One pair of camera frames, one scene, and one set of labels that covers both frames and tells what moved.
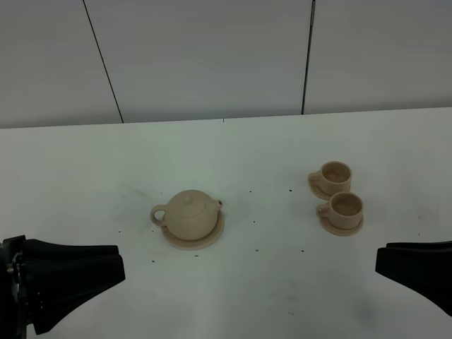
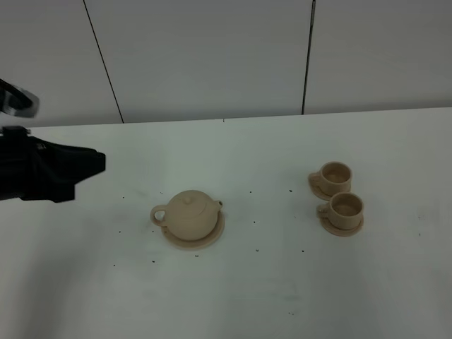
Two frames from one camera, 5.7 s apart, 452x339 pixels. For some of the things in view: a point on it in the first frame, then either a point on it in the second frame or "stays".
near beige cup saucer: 325,222 stays
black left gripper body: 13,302 to 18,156
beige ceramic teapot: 190,215 stays
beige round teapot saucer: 197,244 stays
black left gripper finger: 56,287 to 51,171
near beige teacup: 345,210 stays
